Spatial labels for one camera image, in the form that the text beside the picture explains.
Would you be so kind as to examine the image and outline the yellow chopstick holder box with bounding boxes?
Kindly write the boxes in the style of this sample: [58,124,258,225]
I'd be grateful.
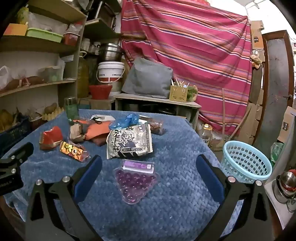
[169,85,188,102]

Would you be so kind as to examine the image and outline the black and white snack bag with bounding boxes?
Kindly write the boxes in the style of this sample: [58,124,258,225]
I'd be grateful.
[106,123,154,160]

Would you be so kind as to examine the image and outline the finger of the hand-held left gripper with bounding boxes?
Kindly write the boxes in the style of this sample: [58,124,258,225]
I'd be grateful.
[0,142,34,165]

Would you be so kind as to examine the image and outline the large yellow oil jug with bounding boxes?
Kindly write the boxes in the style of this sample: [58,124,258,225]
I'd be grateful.
[77,51,89,98]

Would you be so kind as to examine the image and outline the orange snack packet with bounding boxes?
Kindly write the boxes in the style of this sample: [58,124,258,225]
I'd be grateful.
[84,121,114,141]

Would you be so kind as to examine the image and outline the dark blue plastic crate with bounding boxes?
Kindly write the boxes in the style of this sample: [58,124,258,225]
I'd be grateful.
[0,115,31,158]

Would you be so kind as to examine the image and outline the clear plastic bag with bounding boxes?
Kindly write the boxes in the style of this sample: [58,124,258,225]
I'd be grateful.
[28,13,52,32]

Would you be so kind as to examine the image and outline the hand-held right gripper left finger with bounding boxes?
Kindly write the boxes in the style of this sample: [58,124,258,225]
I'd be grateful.
[25,155,103,241]

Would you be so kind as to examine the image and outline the bundle of chopsticks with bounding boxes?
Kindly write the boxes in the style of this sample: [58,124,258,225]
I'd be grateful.
[171,78,190,88]

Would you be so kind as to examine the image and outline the red plastic basin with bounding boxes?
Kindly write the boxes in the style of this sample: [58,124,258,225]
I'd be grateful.
[88,85,113,100]

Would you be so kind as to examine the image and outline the blue plastic bag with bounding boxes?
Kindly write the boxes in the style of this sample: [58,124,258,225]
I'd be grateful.
[109,114,139,130]

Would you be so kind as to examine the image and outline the clear plastic container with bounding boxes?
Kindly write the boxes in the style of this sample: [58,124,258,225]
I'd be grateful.
[38,65,64,82]

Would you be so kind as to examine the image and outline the yellowish hanging ornament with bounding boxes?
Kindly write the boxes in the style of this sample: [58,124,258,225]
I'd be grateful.
[251,52,263,69]

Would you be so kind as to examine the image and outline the low wooden cabinet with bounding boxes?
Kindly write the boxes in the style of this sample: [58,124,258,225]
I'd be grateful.
[113,93,202,132]

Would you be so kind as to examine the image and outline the green plastic bag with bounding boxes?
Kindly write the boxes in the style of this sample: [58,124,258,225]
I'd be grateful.
[269,142,284,163]

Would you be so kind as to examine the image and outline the wooden rod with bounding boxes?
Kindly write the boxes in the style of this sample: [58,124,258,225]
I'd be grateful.
[120,34,146,40]

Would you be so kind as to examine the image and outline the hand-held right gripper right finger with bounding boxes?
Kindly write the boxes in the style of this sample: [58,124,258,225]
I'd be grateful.
[196,154,274,241]

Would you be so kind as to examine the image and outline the plain white bucket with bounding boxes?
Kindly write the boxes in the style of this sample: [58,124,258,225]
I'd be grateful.
[110,79,123,93]

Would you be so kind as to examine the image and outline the orange cardboard box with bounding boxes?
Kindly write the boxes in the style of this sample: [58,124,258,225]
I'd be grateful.
[3,23,28,36]

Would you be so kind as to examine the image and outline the plastic bottle yellow label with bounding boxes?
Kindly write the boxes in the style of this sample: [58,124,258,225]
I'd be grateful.
[201,123,213,146]

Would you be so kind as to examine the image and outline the white plastic bag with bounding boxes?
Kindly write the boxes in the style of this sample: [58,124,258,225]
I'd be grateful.
[0,65,11,91]

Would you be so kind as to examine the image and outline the green leafy bundle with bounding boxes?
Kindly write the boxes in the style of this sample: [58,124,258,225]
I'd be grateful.
[187,85,199,102]

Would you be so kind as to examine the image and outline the white pouch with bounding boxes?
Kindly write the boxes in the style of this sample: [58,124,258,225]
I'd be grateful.
[91,114,115,122]

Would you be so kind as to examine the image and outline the blue knitted blanket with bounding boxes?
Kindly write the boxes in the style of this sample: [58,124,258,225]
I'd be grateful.
[3,109,245,241]

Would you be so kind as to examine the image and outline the clear jar brown contents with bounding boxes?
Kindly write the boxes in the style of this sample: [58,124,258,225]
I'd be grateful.
[139,115,164,135]

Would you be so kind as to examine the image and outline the mesh bag of potatoes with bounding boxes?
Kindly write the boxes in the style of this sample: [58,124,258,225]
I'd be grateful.
[0,109,15,130]

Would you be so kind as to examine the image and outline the yellow green packet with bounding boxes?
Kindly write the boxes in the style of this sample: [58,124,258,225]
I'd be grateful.
[16,6,29,25]

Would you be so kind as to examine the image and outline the sweet potato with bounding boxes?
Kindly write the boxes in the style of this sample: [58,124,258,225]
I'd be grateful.
[26,76,44,85]
[5,79,22,90]

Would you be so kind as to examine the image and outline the green plastic tray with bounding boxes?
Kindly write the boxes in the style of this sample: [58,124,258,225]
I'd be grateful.
[25,27,63,43]

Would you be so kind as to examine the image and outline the grey cushion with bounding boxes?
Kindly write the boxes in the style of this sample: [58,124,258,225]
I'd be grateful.
[121,57,173,99]

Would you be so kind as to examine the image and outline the wooden shelf unit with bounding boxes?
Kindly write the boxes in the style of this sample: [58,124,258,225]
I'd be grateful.
[0,0,88,139]

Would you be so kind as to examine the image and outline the stainless steel pot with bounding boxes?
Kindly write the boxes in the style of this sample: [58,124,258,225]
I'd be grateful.
[98,43,124,62]

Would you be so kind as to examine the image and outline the purple bead blister pack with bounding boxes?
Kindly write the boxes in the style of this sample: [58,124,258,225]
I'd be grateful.
[114,159,160,205]

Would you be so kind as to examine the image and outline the stack of flattened cardboard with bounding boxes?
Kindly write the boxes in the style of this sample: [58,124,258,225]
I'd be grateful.
[238,88,264,144]

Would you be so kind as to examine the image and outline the yellow egg tray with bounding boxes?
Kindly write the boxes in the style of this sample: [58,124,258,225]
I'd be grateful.
[43,107,65,121]

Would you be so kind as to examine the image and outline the dark red snack packet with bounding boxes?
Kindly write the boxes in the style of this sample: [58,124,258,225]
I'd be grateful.
[91,137,109,147]

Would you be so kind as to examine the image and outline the wooden corner shelf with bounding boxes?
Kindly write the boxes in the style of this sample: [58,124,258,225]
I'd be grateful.
[83,0,123,40]

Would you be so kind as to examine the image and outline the stainless steel cup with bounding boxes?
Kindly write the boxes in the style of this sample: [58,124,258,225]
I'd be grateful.
[272,170,296,204]

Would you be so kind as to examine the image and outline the yellow orange candy packet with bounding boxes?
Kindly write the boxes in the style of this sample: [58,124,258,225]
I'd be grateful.
[60,141,90,161]

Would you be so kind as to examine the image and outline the red plastic container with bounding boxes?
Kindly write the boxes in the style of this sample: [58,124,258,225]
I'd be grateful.
[63,32,80,46]

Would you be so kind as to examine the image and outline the brown paper wrapper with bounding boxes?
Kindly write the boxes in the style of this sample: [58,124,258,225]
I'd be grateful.
[69,122,85,142]

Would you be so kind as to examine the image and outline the large cardboard box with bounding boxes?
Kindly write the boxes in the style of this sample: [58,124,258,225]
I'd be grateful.
[277,106,296,144]

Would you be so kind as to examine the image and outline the hanging cardboard sheet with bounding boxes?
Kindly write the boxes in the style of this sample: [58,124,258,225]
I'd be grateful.
[251,20,265,49]

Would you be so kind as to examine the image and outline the grey door brown frame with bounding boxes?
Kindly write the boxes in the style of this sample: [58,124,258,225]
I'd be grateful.
[262,30,296,144]

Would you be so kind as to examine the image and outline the white bucket red label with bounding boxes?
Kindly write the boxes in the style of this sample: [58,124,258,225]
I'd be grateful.
[96,61,125,84]

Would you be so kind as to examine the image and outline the wooden stick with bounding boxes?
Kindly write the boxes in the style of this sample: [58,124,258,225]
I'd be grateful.
[230,107,251,142]

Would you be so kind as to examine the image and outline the light blue plastic basket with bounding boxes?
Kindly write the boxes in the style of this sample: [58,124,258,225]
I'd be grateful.
[220,140,273,184]

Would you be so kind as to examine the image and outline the red striped curtain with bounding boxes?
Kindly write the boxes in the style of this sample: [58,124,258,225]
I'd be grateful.
[120,0,252,136]

